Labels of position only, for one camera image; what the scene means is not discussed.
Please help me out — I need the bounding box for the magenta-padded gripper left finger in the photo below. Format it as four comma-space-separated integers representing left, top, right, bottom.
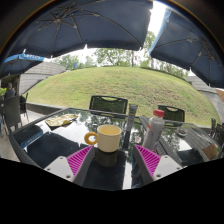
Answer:
44, 145, 98, 187

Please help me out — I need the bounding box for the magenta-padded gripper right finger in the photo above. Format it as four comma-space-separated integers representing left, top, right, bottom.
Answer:
132, 143, 183, 186

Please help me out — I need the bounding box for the red-capped clear drink bottle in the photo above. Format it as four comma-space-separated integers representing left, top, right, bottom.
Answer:
141, 108, 166, 153

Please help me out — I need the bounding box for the small round glass ashtray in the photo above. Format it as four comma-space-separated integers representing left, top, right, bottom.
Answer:
176, 127, 189, 138

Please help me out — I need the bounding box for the yellow flat packet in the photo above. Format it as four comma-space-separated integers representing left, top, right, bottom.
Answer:
44, 113, 80, 129

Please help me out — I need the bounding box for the upright table sign stand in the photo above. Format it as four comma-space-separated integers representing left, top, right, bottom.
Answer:
127, 103, 139, 130

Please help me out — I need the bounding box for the black mesh-back patio chair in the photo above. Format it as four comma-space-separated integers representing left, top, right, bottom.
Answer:
88, 95, 129, 115
157, 104, 186, 123

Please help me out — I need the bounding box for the dark wicker patio chair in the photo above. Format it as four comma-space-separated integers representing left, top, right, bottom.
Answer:
209, 118, 224, 148
2, 95, 23, 134
19, 92, 30, 115

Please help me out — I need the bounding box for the grey roofed building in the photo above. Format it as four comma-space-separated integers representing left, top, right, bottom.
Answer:
19, 61, 67, 96
186, 74, 224, 124

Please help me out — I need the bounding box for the person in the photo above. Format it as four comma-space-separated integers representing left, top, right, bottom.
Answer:
3, 82, 17, 100

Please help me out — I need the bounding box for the blue-trimmed lettered patio umbrella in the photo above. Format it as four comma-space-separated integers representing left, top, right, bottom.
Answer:
0, 52, 46, 80

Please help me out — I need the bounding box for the large navy patio umbrella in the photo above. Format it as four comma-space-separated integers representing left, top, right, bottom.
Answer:
1, 0, 154, 63
148, 7, 224, 89

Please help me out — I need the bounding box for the cream cup with yellow handle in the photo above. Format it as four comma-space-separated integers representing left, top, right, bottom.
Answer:
83, 124, 123, 154

